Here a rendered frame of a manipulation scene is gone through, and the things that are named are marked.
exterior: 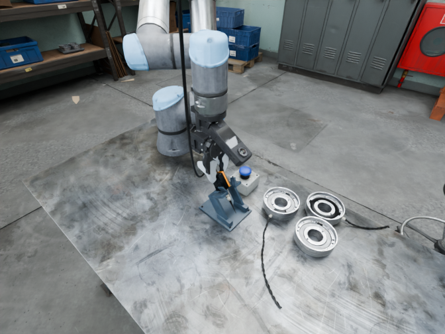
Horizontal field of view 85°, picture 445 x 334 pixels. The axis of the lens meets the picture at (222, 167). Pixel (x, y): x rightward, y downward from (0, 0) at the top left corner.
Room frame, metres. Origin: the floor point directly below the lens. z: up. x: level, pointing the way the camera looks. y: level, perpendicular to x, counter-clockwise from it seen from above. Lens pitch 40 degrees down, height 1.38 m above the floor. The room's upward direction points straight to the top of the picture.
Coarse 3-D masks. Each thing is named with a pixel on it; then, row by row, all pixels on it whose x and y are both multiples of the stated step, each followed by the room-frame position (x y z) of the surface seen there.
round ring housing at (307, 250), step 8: (304, 224) 0.40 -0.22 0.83; (320, 224) 0.41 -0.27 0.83; (328, 224) 0.39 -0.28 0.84; (296, 232) 0.37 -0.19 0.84; (304, 232) 0.38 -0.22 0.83; (312, 232) 0.39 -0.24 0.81; (320, 232) 0.38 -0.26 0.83; (328, 232) 0.38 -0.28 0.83; (296, 240) 0.36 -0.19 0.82; (320, 240) 0.37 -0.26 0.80; (336, 240) 0.35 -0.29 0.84; (304, 248) 0.33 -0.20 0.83; (312, 248) 0.32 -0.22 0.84; (328, 248) 0.33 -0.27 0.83; (320, 256) 0.32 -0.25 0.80
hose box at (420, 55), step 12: (432, 12) 3.22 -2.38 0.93; (444, 12) 3.15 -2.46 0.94; (420, 24) 3.26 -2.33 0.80; (432, 24) 3.19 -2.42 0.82; (444, 24) 3.12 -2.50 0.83; (420, 36) 3.22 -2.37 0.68; (432, 36) 3.15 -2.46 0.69; (444, 36) 3.08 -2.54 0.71; (408, 48) 3.27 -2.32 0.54; (420, 48) 3.18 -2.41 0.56; (432, 48) 3.12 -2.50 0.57; (444, 48) 3.05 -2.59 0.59; (408, 60) 3.23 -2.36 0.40; (420, 60) 3.15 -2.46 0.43; (432, 60) 3.08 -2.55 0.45; (444, 60) 3.01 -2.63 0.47; (432, 72) 3.04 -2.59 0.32; (444, 72) 2.97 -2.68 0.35
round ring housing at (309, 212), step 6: (318, 192) 0.51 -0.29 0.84; (324, 192) 0.51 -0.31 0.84; (312, 198) 0.50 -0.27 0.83; (330, 198) 0.50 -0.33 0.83; (336, 198) 0.49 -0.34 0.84; (306, 204) 0.47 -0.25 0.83; (318, 204) 0.48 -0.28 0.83; (324, 204) 0.48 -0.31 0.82; (330, 204) 0.47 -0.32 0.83; (336, 204) 0.47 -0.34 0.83; (342, 204) 0.46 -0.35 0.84; (306, 210) 0.46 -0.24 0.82; (318, 210) 0.45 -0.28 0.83; (330, 210) 0.46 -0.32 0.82; (342, 210) 0.45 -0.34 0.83; (312, 216) 0.43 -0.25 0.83; (318, 216) 0.42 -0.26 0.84; (342, 216) 0.42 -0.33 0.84; (330, 222) 0.41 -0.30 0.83; (336, 222) 0.41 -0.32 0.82
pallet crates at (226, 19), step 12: (216, 12) 4.35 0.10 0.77; (228, 12) 4.23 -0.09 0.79; (240, 12) 4.42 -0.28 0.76; (228, 24) 4.24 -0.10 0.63; (240, 24) 4.43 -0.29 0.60; (228, 36) 4.22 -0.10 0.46; (240, 36) 4.11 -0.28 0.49; (252, 36) 4.10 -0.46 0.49; (228, 48) 4.22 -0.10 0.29; (240, 48) 4.10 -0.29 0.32; (252, 48) 4.15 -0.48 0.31; (228, 60) 4.09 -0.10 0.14; (240, 60) 4.10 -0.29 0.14; (252, 60) 4.22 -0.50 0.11; (240, 72) 3.90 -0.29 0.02
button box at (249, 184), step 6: (234, 174) 0.59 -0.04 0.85; (240, 174) 0.58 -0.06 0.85; (252, 174) 0.59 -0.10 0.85; (258, 174) 0.59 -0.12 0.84; (240, 180) 0.56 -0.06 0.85; (246, 180) 0.56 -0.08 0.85; (252, 180) 0.56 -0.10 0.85; (258, 180) 0.58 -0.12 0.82; (240, 186) 0.55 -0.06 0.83; (246, 186) 0.53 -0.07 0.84; (252, 186) 0.56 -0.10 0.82; (240, 192) 0.55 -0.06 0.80; (246, 192) 0.53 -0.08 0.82
